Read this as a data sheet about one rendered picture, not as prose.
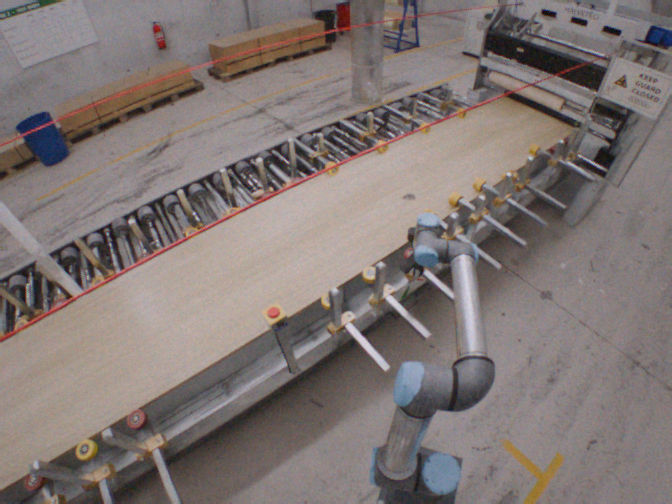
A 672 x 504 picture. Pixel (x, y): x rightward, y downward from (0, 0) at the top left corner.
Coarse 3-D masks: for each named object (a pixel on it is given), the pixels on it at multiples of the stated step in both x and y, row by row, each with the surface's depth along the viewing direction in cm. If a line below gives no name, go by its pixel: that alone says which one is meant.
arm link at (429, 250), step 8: (424, 232) 126; (432, 232) 126; (416, 240) 127; (424, 240) 123; (432, 240) 123; (440, 240) 123; (416, 248) 124; (424, 248) 121; (432, 248) 121; (440, 248) 121; (416, 256) 123; (424, 256) 121; (432, 256) 120; (440, 256) 121; (424, 264) 124; (432, 264) 123
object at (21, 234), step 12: (612, 0) 207; (612, 12) 212; (0, 204) 115; (0, 216) 116; (12, 216) 121; (12, 228) 122; (24, 228) 128; (24, 240) 128; (36, 252) 135; (48, 264) 142; (60, 276) 149; (72, 288) 157
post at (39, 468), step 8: (32, 464) 85; (40, 464) 87; (48, 464) 91; (32, 472) 84; (40, 472) 87; (48, 472) 89; (56, 472) 92; (64, 472) 96; (72, 472) 100; (80, 472) 104; (64, 480) 97; (72, 480) 100; (80, 480) 102; (88, 480) 106
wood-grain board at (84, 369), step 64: (448, 128) 263; (512, 128) 263; (320, 192) 212; (384, 192) 209; (448, 192) 207; (192, 256) 180; (256, 256) 178; (320, 256) 177; (384, 256) 175; (64, 320) 154; (128, 320) 154; (192, 320) 153; (256, 320) 152; (0, 384) 129; (64, 384) 131; (128, 384) 132; (0, 448) 110; (64, 448) 112
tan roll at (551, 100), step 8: (496, 72) 301; (496, 80) 301; (504, 80) 295; (512, 80) 290; (512, 88) 292; (528, 88) 280; (536, 88) 276; (528, 96) 283; (536, 96) 276; (544, 96) 270; (552, 96) 266; (544, 104) 276; (552, 104) 267; (560, 104) 262; (576, 112) 256
